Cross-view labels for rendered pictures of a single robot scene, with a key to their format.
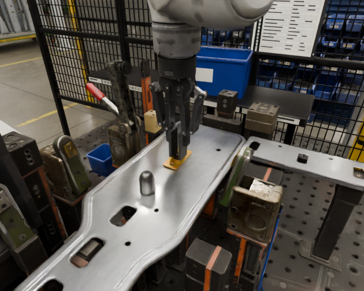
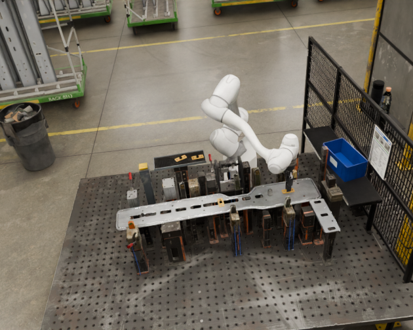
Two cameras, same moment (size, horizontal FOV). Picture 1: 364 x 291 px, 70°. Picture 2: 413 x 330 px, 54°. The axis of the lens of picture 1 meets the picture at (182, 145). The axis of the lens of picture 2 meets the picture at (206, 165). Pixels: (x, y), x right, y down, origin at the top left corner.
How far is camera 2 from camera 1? 233 cm
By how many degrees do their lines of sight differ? 46
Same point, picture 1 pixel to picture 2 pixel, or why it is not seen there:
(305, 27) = (383, 165)
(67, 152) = (256, 173)
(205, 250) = (266, 213)
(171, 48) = not seen: hidden behind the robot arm
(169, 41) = not seen: hidden behind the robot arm
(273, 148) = (322, 206)
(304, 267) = (315, 256)
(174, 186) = (276, 197)
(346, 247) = (340, 265)
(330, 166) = (327, 221)
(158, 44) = not seen: hidden behind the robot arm
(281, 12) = (377, 152)
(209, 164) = (294, 198)
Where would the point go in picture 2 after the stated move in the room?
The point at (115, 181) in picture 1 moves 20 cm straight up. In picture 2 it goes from (265, 186) to (265, 164)
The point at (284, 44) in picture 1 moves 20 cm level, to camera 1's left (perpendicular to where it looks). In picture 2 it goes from (377, 167) to (351, 154)
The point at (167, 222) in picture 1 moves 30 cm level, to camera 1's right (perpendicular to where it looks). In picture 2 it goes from (265, 203) to (299, 228)
